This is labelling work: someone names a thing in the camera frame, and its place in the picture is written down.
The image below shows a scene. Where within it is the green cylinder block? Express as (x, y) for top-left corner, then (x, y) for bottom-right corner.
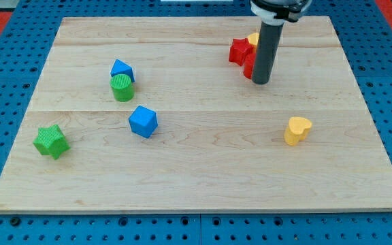
(110, 74), (135, 102)

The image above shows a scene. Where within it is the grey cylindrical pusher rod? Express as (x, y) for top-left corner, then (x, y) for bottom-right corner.
(251, 22), (283, 85)

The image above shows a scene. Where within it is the red circle block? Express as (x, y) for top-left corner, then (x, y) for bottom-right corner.
(243, 53), (256, 79)

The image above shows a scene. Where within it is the blue cube block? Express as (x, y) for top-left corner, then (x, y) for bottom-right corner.
(129, 105), (158, 138)

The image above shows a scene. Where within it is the light wooden board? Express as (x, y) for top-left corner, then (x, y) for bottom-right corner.
(0, 16), (392, 214)

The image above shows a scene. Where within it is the blue triangle block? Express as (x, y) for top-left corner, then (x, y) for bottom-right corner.
(110, 59), (135, 82)

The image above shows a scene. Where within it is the white black robot arm flange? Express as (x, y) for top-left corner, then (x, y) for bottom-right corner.
(250, 0), (312, 26)

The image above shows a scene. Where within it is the green star block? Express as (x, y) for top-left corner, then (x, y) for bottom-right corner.
(33, 125), (70, 160)

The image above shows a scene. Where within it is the yellow block behind rod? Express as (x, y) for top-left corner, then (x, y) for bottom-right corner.
(247, 33), (259, 48)

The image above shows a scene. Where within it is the yellow heart block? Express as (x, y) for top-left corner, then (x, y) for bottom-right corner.
(284, 116), (312, 146)

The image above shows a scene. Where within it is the red star block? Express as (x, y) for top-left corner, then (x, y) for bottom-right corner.
(229, 38), (254, 66)

